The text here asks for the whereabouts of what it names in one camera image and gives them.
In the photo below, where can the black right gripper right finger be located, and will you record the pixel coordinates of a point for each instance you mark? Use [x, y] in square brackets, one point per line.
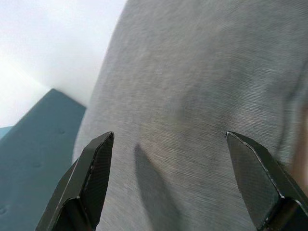
[264, 178]

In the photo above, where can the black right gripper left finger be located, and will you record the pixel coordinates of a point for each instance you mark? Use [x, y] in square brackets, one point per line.
[81, 178]

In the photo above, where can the grey fabric pillow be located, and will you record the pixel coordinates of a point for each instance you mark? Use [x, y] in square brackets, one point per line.
[192, 84]

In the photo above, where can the teal tufted sofa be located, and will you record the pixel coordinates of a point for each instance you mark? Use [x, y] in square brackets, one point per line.
[36, 154]

